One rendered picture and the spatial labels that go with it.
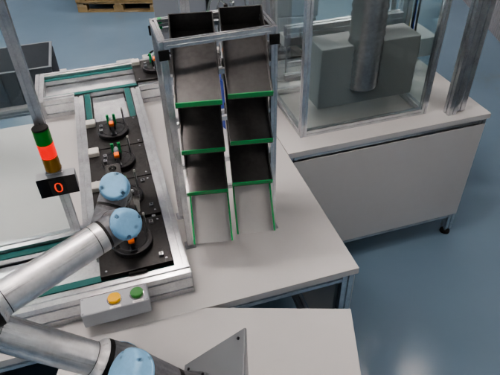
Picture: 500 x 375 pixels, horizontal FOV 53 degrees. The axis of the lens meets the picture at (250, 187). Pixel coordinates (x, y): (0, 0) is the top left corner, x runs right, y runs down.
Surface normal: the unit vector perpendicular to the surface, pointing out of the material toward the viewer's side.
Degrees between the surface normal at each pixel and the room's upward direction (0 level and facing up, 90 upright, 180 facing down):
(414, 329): 0
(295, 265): 0
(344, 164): 90
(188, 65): 25
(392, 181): 90
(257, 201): 45
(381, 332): 0
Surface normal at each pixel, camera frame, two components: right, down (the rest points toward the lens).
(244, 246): -0.02, -0.77
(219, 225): 0.07, -0.10
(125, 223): 0.54, -0.08
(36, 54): 0.29, 0.60
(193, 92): 0.04, -0.44
